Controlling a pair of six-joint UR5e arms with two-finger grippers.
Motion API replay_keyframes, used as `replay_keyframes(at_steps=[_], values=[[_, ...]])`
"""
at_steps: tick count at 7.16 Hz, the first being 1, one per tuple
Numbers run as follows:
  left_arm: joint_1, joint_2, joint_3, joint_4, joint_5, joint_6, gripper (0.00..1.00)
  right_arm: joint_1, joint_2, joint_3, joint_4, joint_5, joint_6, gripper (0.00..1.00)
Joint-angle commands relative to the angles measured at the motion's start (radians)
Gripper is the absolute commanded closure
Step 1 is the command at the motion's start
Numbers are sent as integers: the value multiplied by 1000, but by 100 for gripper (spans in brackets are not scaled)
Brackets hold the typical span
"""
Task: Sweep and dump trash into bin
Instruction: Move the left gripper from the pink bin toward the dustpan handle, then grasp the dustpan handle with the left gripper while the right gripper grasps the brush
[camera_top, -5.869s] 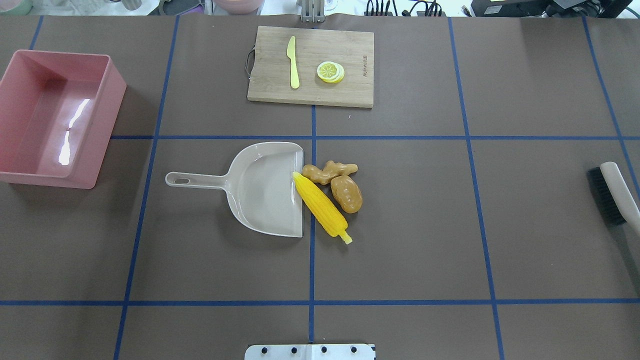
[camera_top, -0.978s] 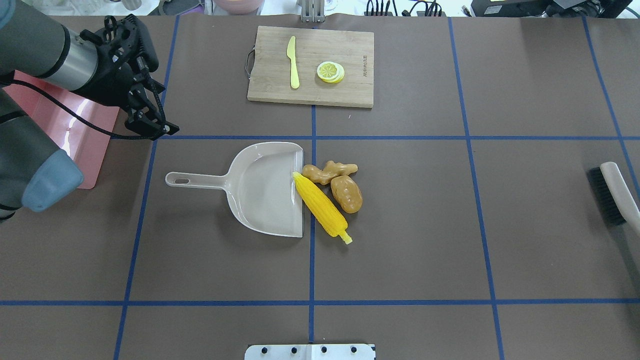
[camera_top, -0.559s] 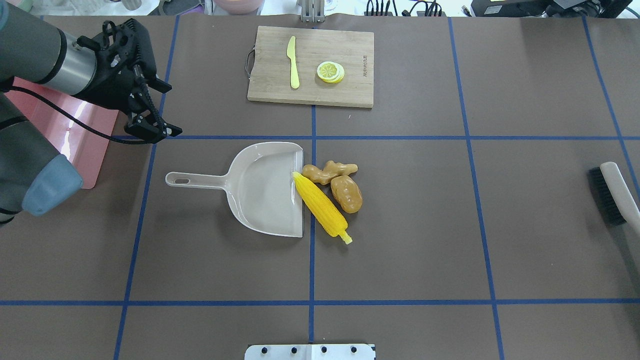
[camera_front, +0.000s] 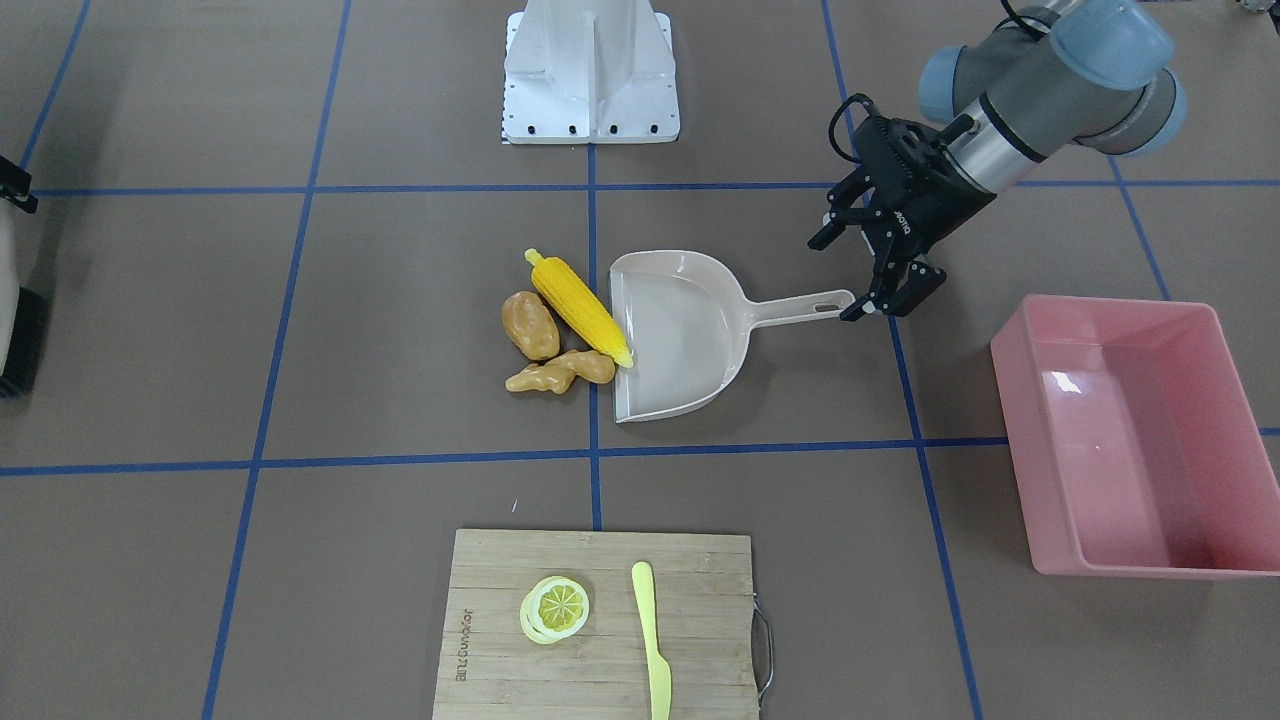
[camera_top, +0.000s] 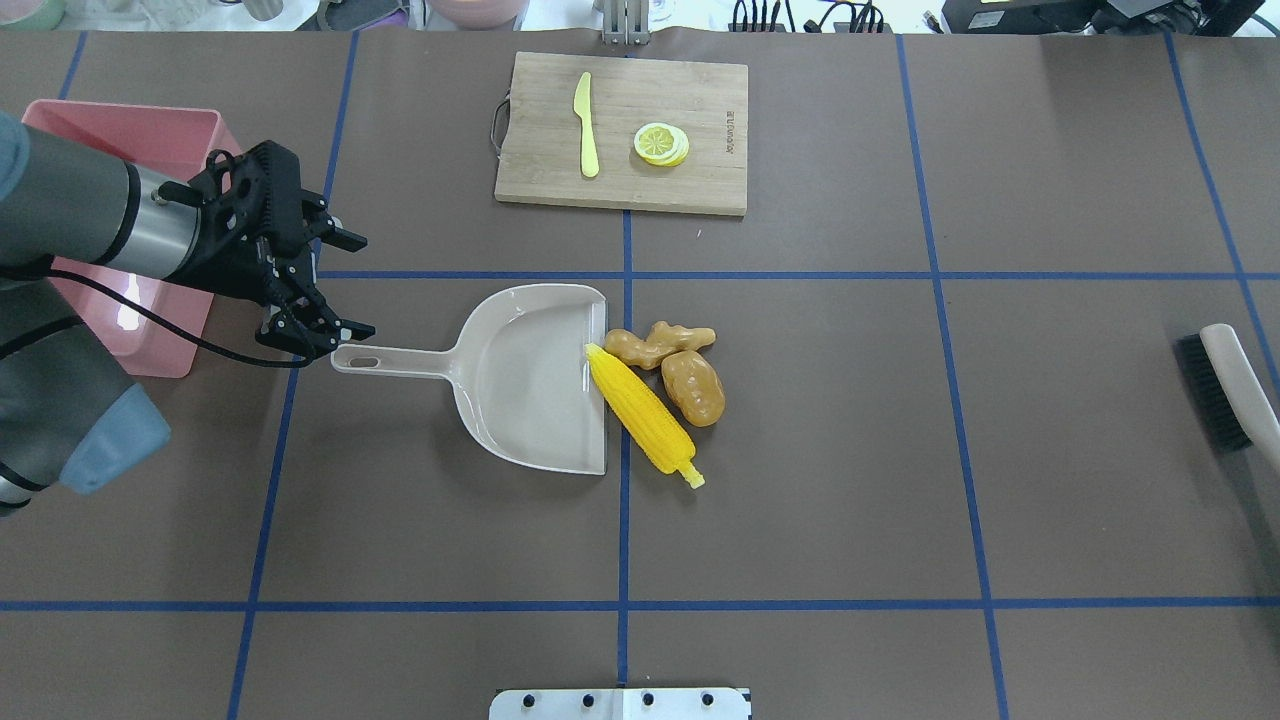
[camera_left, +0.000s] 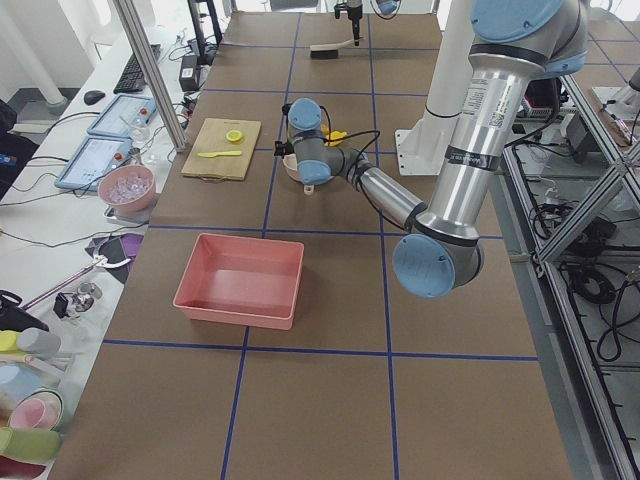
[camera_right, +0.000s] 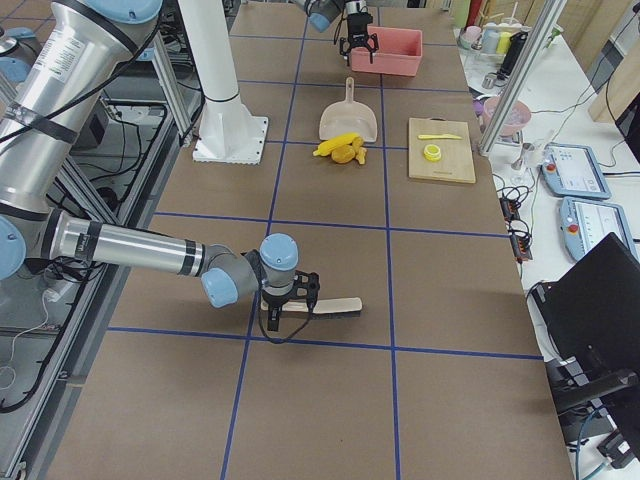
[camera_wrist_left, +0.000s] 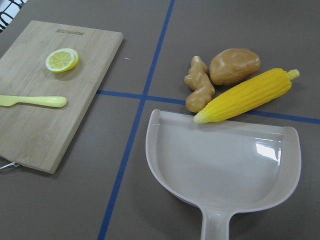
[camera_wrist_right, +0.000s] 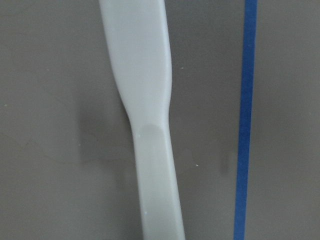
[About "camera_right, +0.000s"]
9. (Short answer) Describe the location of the toy potato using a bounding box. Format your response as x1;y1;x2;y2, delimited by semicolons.
331;145;356;164

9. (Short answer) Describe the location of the beige dustpan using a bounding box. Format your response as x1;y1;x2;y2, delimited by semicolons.
319;77;378;143

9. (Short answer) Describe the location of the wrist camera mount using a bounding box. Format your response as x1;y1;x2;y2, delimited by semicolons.
293;270;320;313

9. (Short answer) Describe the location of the upper teach pendant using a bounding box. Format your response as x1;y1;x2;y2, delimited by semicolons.
541;143;611;200

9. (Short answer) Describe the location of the yellow lemon slice toy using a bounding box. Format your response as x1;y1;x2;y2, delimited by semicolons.
423;144;442;162

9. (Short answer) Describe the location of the pink bowl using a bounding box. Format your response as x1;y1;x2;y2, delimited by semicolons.
482;95;532;137

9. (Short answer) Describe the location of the lower teach pendant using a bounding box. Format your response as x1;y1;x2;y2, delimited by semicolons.
559;197;639;261

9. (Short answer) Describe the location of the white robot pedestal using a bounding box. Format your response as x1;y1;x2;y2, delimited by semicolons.
179;0;269;165

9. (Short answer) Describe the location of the bamboo cutting board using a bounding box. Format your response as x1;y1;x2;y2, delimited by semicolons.
408;118;476;184

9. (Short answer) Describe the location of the pink plastic bin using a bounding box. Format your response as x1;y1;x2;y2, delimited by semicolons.
350;26;423;77

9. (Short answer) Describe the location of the teach pendant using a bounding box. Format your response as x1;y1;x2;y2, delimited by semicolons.
559;197;639;261
541;143;611;200

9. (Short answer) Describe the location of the yellow toy corn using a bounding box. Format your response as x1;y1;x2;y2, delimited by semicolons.
313;132;361;157

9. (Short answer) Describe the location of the white hand brush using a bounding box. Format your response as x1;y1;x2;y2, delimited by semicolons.
282;297;363;319

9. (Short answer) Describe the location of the black laptop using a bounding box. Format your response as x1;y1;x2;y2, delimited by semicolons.
542;233;639;372

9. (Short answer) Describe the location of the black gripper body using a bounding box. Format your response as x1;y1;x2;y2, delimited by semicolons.
260;282;300;310
344;13;373;49

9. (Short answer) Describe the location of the black bottle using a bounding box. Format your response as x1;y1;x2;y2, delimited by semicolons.
497;31;529;80

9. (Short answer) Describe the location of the yellow plastic knife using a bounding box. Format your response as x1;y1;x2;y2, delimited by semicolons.
417;133;463;140

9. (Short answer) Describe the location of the toy ginger root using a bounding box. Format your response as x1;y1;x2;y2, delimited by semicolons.
351;138;367;165

